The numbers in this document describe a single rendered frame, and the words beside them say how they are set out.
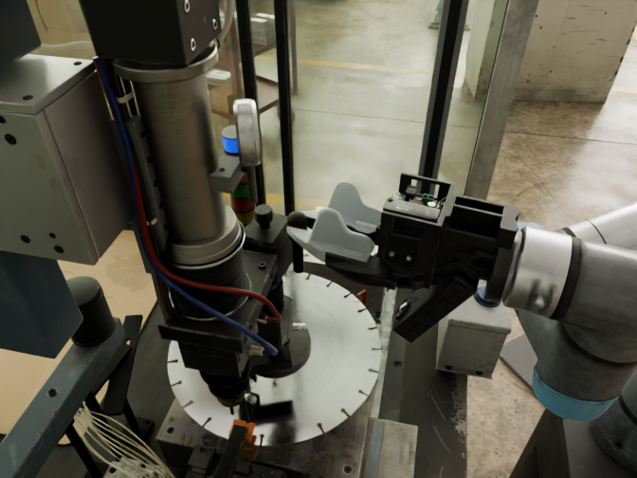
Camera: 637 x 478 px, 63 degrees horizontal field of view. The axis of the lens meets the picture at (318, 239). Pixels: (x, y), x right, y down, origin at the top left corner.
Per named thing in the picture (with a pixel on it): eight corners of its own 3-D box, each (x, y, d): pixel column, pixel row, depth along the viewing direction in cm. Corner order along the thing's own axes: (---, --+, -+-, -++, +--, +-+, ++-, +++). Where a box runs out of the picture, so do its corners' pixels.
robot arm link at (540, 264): (547, 280, 51) (543, 340, 45) (500, 267, 52) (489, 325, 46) (572, 219, 46) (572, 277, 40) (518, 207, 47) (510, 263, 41)
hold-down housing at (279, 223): (266, 312, 70) (254, 190, 57) (299, 322, 68) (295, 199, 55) (247, 343, 66) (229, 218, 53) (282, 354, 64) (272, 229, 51)
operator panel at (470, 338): (441, 271, 122) (452, 222, 112) (489, 279, 120) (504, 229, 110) (435, 369, 101) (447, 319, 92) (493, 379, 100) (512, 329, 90)
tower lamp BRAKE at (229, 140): (228, 139, 93) (227, 124, 91) (252, 142, 93) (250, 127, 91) (219, 152, 90) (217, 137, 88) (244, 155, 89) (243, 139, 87)
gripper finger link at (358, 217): (309, 164, 53) (393, 187, 50) (309, 210, 57) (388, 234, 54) (295, 178, 51) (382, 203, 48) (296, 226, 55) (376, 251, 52)
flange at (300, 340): (245, 381, 76) (243, 372, 74) (235, 324, 84) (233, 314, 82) (318, 366, 78) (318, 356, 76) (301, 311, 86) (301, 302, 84)
